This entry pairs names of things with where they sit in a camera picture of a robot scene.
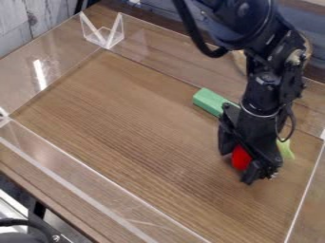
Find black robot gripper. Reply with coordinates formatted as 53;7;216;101
218;103;284;185

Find red plush strawberry toy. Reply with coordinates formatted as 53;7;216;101
230;138;297;172

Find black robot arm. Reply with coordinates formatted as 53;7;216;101
172;0;308;185

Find green rectangular block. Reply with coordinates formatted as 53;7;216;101
192;88;238;118

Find wooden bowl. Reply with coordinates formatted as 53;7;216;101
232;41;316;77

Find clear acrylic tray wall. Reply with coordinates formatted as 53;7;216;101
0;14;325;243

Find clear acrylic corner bracket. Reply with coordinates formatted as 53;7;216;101
79;12;125;49

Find black cable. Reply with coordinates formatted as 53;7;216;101
0;218;62;243

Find black metal table frame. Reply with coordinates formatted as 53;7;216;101
0;173;82;243

